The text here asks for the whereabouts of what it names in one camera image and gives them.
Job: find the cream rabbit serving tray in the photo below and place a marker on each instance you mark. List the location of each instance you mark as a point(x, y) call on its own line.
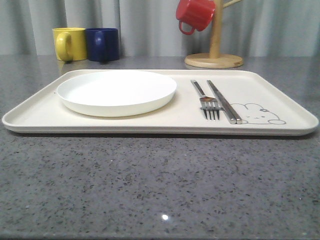
point(265, 110)

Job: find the yellow mug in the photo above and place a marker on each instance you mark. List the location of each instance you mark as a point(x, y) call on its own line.
point(70, 43)

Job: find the grey curtain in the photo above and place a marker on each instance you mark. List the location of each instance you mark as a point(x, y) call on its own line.
point(250, 28)

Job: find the silver metal fork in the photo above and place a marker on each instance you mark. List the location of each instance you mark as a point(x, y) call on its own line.
point(209, 105)

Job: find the white round plate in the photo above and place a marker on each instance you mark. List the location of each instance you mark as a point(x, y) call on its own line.
point(117, 93)

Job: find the dark blue mug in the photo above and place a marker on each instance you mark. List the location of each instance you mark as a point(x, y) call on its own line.
point(102, 44)

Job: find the wooden mug tree stand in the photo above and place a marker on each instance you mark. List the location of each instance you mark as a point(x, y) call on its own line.
point(214, 59)

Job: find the red mug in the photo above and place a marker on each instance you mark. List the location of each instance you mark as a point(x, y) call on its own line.
point(194, 15)

